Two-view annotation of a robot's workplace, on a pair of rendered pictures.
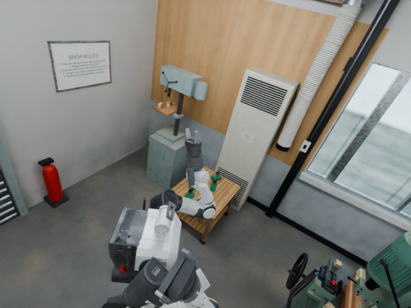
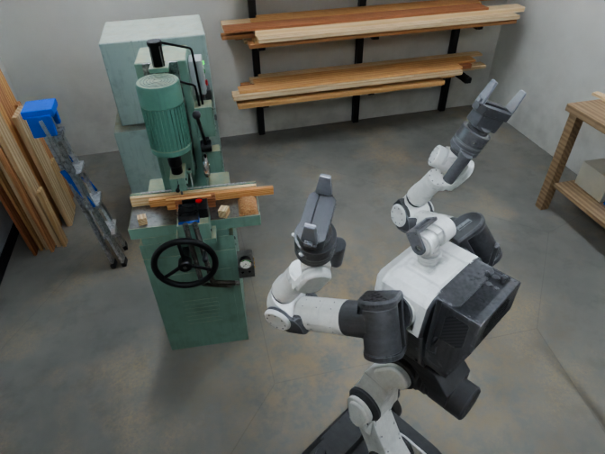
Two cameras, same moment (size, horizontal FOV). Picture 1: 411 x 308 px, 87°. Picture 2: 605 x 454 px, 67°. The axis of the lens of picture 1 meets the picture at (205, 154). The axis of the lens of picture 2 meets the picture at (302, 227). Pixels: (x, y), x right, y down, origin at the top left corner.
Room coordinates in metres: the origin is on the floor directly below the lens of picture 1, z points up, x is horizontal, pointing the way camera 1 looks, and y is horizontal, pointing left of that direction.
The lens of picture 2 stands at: (1.40, 0.63, 2.20)
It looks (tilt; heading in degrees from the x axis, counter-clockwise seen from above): 39 degrees down; 234
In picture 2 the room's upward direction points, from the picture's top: 1 degrees counter-clockwise
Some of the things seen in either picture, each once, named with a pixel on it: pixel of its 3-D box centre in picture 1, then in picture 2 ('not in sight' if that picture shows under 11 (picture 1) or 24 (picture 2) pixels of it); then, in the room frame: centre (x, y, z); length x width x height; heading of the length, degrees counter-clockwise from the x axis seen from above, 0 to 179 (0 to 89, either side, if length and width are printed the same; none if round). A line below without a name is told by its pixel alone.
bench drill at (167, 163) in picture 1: (176, 132); not in sight; (2.51, 0.45, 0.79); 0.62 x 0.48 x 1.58; 66
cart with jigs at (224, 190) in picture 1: (203, 200); not in sight; (1.89, -0.13, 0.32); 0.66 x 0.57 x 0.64; 155
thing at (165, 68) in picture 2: not in sight; (158, 61); (0.75, -1.30, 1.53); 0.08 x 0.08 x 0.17; 63
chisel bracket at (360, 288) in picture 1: (367, 292); (179, 178); (0.80, -1.19, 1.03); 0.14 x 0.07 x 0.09; 63
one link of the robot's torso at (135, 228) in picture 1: (147, 244); (438, 306); (0.62, 0.17, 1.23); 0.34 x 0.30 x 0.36; 8
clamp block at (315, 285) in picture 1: (323, 283); (194, 223); (0.85, -0.98, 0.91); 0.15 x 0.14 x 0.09; 153
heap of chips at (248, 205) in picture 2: not in sight; (247, 203); (0.58, -0.96, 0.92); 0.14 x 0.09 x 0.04; 63
